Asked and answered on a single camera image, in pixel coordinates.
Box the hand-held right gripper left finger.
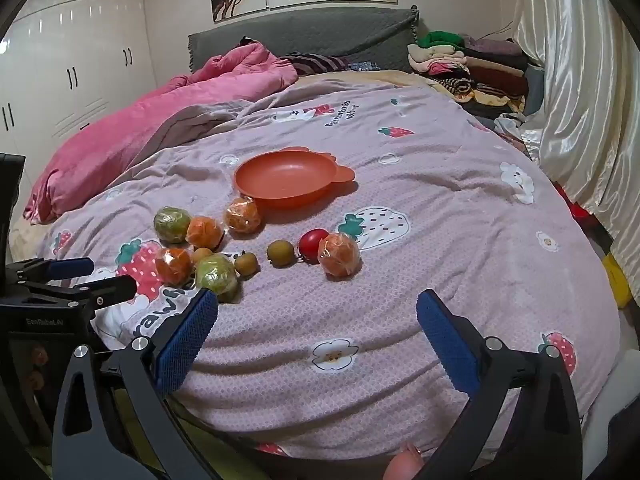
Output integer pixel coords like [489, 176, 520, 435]
[52, 287, 221, 480]

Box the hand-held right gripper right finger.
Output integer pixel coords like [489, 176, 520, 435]
[415, 288, 587, 480]

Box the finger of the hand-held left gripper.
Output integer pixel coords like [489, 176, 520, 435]
[7, 257, 96, 284]
[46, 275, 139, 309]

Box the orange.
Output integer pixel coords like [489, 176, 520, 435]
[186, 215, 224, 251]
[318, 232, 362, 280]
[223, 196, 263, 235]
[155, 247, 193, 286]

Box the green fruit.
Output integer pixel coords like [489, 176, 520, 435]
[153, 207, 192, 242]
[194, 254, 239, 297]

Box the red tomato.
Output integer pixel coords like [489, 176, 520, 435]
[298, 228, 331, 263]

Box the orange plastic bowl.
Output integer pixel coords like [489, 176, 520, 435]
[233, 146, 357, 210]

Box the person's right hand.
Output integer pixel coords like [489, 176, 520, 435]
[384, 447, 426, 480]

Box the strawberry printed blanket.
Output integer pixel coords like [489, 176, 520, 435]
[50, 72, 623, 461]

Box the pink quilt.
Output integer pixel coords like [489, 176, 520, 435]
[22, 42, 299, 226]

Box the yellow object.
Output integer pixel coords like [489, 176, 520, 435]
[602, 252, 633, 308]

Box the white crumpled cloth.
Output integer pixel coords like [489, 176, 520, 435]
[494, 111, 545, 161]

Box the white glossy wardrobe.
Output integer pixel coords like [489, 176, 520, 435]
[0, 0, 157, 166]

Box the pile of folded clothes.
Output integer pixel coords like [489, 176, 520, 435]
[407, 31, 531, 121]

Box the beige bed sheet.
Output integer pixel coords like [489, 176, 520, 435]
[280, 67, 436, 92]

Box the cream satin curtain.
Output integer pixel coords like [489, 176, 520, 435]
[512, 0, 640, 286]

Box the dark striped cloth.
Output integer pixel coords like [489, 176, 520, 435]
[282, 52, 351, 76]

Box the grey padded headboard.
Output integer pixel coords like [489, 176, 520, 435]
[187, 5, 421, 73]

